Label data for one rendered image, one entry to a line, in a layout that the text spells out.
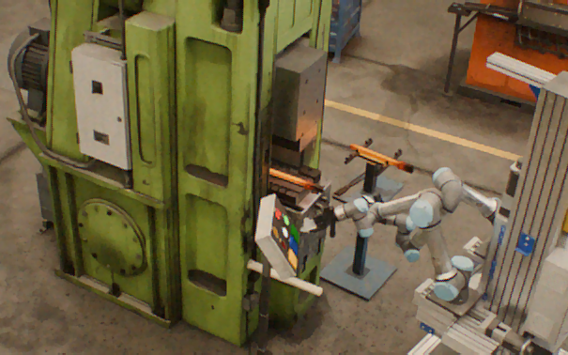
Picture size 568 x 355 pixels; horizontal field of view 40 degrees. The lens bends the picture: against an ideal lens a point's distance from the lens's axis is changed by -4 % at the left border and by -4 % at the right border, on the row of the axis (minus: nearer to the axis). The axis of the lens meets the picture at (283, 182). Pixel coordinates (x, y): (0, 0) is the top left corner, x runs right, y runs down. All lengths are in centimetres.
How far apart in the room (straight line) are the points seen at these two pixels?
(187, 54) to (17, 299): 215
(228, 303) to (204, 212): 58
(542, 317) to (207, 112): 197
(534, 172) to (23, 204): 384
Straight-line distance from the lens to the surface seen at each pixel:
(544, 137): 369
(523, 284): 413
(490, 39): 763
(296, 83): 402
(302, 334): 501
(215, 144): 420
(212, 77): 403
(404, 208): 400
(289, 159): 479
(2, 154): 680
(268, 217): 393
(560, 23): 730
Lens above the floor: 356
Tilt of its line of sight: 35 degrees down
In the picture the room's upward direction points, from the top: 4 degrees clockwise
